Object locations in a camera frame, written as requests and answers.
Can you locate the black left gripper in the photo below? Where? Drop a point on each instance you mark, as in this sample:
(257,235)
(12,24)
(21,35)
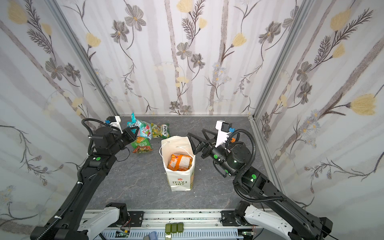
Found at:
(126,135)

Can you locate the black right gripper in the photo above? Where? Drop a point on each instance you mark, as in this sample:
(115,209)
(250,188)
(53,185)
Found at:
(205,147)

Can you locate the teal candy snack bag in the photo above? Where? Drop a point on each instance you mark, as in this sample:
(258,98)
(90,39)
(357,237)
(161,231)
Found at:
(145,129)

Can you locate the green orange snack bag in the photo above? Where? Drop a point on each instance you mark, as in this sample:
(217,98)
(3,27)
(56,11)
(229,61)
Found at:
(141,145)

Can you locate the green Fox's candy bag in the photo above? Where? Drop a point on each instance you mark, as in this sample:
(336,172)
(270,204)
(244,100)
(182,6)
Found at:
(160,131)

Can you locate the white paper shopping bag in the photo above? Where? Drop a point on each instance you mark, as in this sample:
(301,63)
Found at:
(178,181)

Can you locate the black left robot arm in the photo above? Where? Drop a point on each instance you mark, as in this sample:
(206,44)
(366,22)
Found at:
(105,143)

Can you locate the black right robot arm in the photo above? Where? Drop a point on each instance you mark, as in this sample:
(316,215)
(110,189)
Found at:
(263,204)

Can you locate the blue object at bottom edge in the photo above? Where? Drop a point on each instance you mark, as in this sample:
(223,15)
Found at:
(151,236)

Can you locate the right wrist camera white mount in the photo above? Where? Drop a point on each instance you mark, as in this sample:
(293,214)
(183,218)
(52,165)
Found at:
(224,130)

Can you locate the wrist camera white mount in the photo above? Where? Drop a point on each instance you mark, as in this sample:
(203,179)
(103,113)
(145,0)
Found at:
(224,130)
(114,122)

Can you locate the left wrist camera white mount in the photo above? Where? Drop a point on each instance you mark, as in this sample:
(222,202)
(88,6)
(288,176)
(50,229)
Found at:
(114,122)

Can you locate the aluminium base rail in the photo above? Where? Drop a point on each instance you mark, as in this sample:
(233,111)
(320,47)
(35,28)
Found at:
(198,225)

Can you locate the green block on rail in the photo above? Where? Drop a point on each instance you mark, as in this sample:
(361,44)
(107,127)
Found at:
(173,228)

